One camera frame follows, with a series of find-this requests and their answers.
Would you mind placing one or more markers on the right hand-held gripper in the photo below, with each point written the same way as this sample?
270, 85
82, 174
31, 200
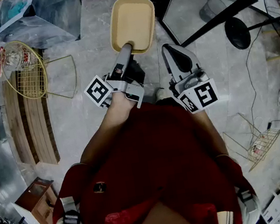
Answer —
200, 94

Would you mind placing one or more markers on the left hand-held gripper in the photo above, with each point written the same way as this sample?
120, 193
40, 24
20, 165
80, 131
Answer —
123, 85

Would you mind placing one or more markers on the beige plastic tray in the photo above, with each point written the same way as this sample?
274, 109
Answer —
131, 21

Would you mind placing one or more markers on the person's left forearm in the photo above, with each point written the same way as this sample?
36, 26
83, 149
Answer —
111, 126

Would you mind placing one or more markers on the person's right forearm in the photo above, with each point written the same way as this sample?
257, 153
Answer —
210, 129

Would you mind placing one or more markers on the person's white right shoe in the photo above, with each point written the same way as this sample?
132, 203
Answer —
160, 94

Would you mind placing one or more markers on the person's black trousers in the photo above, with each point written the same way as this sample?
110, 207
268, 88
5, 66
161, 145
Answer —
167, 102

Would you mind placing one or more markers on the grey trash bin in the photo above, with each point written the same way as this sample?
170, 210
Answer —
212, 9

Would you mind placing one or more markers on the black fan stand base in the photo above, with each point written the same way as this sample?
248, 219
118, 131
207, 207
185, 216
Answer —
237, 33

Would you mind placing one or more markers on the person's red shirt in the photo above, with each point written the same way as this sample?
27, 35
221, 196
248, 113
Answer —
149, 159

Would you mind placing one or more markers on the blue cloth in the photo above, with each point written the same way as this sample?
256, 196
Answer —
16, 10

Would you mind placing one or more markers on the wooden slat pallet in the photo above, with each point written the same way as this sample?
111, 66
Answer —
25, 131

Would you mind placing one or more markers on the brown wooden cabinet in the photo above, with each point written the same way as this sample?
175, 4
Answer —
36, 202

